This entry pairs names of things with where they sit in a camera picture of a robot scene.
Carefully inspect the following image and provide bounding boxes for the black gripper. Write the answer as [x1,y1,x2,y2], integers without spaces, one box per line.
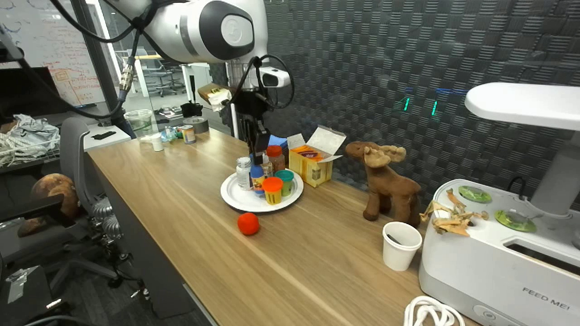
[233,88,274,159]

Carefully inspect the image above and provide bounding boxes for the brown spice bottle orange lid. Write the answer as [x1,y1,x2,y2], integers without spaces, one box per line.
[265,144,287,175]

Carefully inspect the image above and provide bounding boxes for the white pill bottle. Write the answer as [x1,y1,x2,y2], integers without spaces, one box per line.
[234,155,253,189]

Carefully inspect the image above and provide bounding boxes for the blue toy bottle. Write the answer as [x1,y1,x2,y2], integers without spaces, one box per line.
[249,153,267,195]

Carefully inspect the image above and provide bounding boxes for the small tub with teal lid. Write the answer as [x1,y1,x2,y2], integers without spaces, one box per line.
[274,168,296,197]

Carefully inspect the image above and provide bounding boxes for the yellow tub with orange lid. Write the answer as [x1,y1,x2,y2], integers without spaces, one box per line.
[262,175,285,206]

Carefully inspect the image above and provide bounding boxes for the orange ball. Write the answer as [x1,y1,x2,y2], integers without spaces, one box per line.
[236,211,263,237]

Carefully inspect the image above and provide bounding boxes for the white paper plate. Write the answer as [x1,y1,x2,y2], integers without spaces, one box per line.
[218,168,307,215]

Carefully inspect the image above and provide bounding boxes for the open yellow cardboard box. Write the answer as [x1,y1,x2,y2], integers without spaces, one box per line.
[287,122,349,188]

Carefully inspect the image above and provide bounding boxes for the small printed can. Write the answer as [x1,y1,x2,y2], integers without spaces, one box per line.
[178,122,198,144]

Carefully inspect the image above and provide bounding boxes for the clear plastic jar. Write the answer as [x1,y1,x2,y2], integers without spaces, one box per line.
[124,106,160,142]

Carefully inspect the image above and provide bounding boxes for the brown moose plush toy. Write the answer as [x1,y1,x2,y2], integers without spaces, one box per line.
[345,139,425,227]

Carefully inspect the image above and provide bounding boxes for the black slanted pole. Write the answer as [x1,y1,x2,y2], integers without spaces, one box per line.
[70,0,138,137]

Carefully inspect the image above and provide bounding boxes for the white paper cup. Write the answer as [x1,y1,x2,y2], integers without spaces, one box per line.
[381,220,425,273]

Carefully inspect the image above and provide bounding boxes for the grey office chair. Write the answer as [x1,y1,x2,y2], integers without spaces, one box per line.
[57,113,153,304]

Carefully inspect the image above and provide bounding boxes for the tan dried scraps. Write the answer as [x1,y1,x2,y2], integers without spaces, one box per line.
[423,188,488,237]

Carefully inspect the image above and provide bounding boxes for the pale fabric pile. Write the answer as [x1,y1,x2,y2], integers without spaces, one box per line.
[0,112,62,170]

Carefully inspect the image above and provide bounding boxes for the white bowl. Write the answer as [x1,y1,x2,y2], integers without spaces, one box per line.
[418,81,580,326]

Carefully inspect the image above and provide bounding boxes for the amber wrist camera block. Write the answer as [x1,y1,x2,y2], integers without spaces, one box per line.
[198,81,236,108]

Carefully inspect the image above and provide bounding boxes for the white coiled cable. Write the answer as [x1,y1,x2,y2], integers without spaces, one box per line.
[403,293,468,326]

